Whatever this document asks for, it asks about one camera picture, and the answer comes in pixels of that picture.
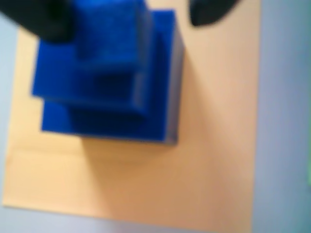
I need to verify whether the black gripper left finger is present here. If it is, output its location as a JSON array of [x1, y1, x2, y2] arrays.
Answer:
[[0, 0, 75, 44]]

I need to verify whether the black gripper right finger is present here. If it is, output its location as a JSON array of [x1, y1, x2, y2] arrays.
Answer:
[[189, 0, 241, 27]]

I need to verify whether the small blue cube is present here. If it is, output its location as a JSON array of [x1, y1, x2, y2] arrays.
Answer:
[[31, 36, 152, 120]]

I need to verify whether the tiny blue cube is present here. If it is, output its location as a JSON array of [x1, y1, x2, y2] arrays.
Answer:
[[71, 0, 154, 73]]

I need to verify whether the medium blue cube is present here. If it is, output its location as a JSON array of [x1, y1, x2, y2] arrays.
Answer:
[[40, 9, 185, 147]]

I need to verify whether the orange paper square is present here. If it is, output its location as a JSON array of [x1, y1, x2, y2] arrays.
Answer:
[[1, 0, 262, 233]]

